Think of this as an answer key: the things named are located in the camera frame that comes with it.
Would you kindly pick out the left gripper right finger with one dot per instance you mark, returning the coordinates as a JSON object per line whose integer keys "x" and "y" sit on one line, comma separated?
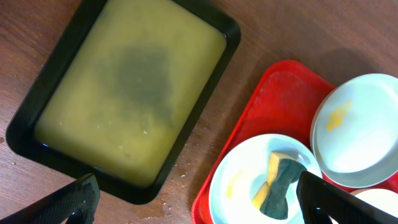
{"x": 322, "y": 202}

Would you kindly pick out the green and yellow sponge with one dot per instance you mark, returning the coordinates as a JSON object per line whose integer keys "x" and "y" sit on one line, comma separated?
{"x": 270, "y": 199}

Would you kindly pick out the green plate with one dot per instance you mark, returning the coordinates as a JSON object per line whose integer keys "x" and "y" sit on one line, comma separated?
{"x": 354, "y": 131}

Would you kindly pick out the light blue plate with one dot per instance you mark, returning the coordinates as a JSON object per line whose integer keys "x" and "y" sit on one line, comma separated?
{"x": 242, "y": 173}

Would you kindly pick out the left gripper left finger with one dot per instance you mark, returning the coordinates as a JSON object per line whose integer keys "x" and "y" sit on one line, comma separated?
{"x": 74, "y": 203}

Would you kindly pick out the white plate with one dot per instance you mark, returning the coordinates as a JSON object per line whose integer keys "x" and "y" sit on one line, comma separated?
{"x": 385, "y": 200}

